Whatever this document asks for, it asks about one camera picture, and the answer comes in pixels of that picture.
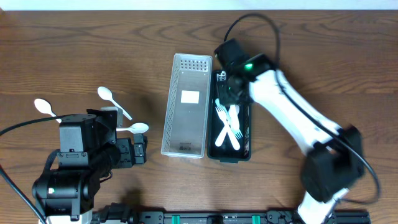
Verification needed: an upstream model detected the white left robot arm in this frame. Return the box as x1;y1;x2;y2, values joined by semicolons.
32;134;148;223

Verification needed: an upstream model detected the white plastic spoon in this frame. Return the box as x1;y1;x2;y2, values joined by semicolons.
97;86;132;121
116;123;149;134
215;125;229;147
34;98;57;117

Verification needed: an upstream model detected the pale green plastic fork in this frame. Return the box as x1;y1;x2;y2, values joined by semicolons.
215;98;243;139

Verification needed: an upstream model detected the white plastic fork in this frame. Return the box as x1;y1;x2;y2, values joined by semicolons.
229;105;240;131
216;106;240;151

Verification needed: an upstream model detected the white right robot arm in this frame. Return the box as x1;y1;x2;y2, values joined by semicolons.
215;52;366;223

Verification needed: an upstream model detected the dark green plastic basket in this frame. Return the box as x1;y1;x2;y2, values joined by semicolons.
206;70;252;163

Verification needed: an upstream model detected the clear white plastic basket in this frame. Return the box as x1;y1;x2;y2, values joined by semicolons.
161;54;212;159

